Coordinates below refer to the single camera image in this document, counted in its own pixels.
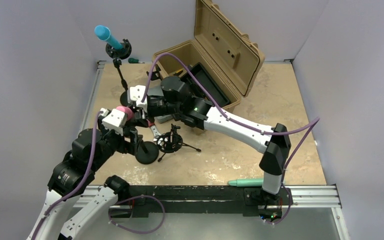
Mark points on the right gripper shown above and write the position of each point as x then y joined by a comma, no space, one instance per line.
141,111

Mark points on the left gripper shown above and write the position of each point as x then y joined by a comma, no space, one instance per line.
126,146

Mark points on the pink microphone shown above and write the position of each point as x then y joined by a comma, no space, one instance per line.
129,112

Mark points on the black round base mic stand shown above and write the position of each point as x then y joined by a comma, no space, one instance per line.
148,152

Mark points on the black tripod shock mount stand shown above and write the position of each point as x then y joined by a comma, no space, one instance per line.
170,142

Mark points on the tall black mic stand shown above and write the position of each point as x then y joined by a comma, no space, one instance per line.
119,51

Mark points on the blue microphone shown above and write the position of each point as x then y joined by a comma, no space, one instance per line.
104,34

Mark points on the mint green microphone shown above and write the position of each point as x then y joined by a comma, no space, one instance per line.
246,182

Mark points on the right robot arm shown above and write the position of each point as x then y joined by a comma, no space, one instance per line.
178,100

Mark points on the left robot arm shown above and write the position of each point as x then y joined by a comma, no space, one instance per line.
70,178

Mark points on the red adjustable wrench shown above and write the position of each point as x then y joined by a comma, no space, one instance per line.
152,126

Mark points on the grey flat case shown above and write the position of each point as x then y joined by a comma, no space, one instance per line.
156,93

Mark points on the black toolbox tray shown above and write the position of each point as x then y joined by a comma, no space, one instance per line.
204,78

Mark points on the tan plastic toolbox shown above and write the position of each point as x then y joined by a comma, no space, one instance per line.
228,55

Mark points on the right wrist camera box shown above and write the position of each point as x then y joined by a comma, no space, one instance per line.
137,96

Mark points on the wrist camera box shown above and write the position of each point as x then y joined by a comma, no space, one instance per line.
137,96
114,120

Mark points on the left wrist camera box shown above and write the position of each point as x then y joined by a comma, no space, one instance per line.
114,120

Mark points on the green handled screwdriver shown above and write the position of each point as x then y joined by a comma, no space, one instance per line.
132,60

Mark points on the black front mounting rail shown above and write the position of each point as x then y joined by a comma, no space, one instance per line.
205,199

